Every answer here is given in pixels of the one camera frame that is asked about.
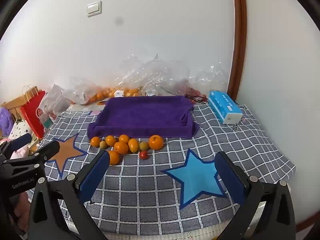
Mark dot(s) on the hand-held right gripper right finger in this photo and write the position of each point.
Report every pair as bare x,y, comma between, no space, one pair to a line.
230,177

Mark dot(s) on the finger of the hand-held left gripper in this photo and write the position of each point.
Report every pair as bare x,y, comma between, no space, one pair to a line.
21,141
47,152

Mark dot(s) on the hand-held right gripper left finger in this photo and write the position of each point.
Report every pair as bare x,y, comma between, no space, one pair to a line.
95,177

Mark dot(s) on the green plum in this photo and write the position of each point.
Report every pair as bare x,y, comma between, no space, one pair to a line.
144,145
103,144

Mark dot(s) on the oval orange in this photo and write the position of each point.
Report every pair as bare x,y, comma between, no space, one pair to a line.
133,145

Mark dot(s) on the red cherry tomato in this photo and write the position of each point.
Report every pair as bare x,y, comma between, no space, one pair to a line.
143,155

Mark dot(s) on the orange with stem mark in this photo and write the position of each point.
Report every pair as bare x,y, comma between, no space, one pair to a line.
156,142

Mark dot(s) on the purple towel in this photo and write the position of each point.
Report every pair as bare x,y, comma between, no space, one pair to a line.
142,115

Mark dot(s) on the person's left hand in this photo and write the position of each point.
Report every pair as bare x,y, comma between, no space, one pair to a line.
20,202

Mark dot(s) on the white spotted cloth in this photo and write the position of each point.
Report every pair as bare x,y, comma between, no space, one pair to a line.
20,128

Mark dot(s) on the purple plush toy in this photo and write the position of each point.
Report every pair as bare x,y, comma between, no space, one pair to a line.
5,122

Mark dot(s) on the red paper bag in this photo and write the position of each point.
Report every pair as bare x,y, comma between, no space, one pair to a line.
32,115

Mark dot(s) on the brown paper bag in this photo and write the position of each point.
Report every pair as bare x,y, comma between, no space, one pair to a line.
15,105

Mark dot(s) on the white plastic bag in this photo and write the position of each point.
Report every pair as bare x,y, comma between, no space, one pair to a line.
53,100

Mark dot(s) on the pale printed sheet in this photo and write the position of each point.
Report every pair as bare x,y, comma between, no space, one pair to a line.
82,108

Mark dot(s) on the grey checked star blanket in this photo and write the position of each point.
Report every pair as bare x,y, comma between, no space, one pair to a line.
150,192

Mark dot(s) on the blue tissue pack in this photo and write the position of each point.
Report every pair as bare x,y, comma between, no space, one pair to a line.
222,105

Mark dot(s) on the clear bag of oranges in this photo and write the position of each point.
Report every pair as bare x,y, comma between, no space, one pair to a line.
107,92

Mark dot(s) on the clear bag of cherry tomatoes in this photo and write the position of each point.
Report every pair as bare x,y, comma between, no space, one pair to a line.
197,90

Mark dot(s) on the crumpled clear plastic bag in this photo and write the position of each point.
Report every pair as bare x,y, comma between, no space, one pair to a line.
150,75

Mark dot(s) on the brown wooden door frame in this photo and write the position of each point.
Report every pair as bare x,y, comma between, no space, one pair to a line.
240,30

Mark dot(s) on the white light switch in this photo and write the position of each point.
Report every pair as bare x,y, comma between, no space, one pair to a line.
94,8

